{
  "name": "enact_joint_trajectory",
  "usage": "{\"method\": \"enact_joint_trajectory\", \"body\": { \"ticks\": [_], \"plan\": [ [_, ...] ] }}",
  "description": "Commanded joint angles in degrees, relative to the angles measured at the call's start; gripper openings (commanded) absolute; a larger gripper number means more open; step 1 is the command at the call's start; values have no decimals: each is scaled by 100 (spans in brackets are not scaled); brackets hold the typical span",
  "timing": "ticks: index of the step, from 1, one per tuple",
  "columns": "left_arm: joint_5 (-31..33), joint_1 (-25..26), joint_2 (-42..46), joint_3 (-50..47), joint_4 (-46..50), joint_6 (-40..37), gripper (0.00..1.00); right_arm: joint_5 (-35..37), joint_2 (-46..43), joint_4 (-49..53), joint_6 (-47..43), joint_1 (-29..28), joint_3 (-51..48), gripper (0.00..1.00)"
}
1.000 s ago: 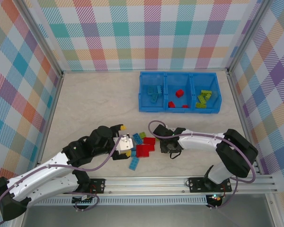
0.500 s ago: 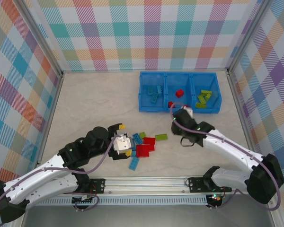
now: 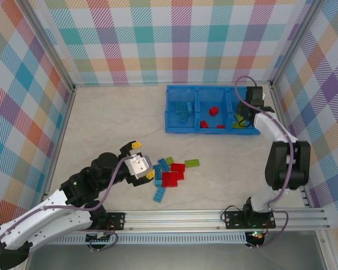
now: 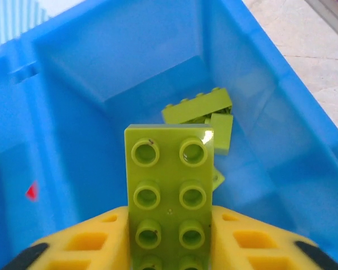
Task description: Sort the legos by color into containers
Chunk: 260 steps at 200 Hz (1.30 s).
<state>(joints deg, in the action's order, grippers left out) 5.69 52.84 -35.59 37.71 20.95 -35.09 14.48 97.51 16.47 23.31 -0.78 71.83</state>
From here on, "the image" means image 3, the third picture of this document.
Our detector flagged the grey metal sheet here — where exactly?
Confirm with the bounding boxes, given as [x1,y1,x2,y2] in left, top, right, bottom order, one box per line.
[25,243,327,270]

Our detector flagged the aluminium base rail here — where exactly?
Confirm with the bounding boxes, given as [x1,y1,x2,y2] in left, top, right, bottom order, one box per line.
[105,209,332,232]

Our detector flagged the slotted grey cable tray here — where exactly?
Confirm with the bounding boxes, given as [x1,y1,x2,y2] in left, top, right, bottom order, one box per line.
[43,232,248,246]

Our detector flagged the aluminium frame post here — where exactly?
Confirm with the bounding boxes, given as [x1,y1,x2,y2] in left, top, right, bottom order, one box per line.
[20,0,76,91]
[269,0,325,87]

